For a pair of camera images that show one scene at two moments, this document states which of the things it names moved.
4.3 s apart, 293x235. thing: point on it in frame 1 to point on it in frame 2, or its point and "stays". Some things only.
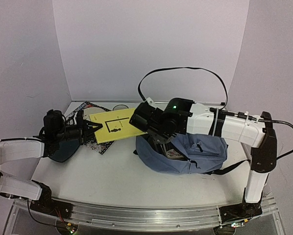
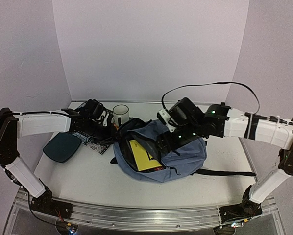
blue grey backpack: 205,153 to 188,157
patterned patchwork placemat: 71,119 stays
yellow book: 116,125 to 141,157
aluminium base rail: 128,217 stays
